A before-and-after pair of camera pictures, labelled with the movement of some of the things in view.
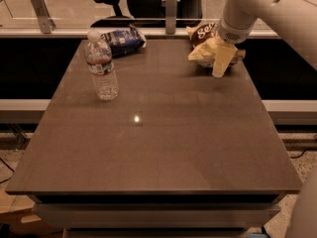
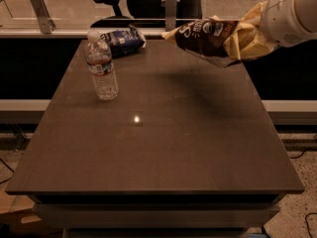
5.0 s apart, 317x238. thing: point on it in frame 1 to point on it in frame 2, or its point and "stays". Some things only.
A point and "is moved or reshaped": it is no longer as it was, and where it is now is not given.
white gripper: (232, 34) to (279, 19)
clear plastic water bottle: (98, 56) stays
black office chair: (145, 6) stays
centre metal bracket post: (170, 10) stays
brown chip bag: (206, 41) is moved or reshaped
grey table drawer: (157, 214) stays
